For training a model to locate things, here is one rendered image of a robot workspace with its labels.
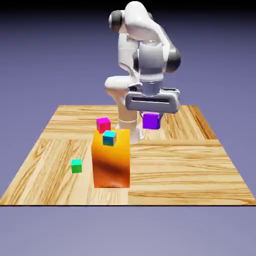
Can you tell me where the small cyan cube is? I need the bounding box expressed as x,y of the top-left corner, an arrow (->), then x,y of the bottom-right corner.
102,130 -> 117,147

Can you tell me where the small magenta cube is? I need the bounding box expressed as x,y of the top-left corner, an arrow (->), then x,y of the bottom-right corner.
96,117 -> 112,134

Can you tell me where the small purple cube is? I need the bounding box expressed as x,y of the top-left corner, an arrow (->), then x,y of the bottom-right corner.
142,112 -> 161,130

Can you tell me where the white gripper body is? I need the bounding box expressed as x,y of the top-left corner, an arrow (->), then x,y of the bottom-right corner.
125,87 -> 181,115

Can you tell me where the large orange box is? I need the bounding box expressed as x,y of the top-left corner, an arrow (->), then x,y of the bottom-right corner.
91,128 -> 131,189

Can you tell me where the small green cube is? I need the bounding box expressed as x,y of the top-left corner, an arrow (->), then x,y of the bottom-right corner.
71,158 -> 83,174

